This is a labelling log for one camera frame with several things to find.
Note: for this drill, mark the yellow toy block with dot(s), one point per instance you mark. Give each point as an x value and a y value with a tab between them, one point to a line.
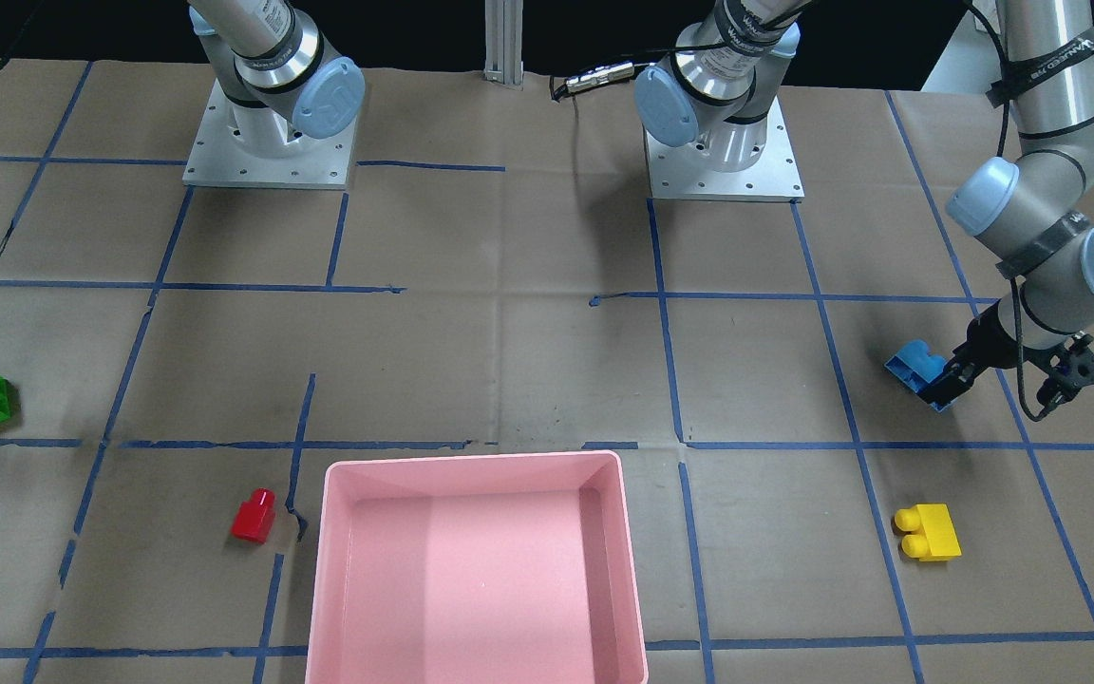
927	532

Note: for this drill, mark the aluminium frame post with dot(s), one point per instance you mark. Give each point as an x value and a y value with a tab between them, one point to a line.
503	43

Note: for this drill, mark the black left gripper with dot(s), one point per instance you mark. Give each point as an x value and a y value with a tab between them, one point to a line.
988	343

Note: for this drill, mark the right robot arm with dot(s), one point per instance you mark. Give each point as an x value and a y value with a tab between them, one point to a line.
286	84

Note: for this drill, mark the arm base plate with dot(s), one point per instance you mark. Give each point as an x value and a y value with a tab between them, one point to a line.
239	147
752	163

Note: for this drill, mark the blue toy block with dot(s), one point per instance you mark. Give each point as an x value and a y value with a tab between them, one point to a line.
915	365

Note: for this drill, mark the pink plastic box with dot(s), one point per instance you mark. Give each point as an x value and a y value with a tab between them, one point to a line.
511	568

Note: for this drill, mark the red toy block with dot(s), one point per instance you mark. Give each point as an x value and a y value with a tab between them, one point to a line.
255	517

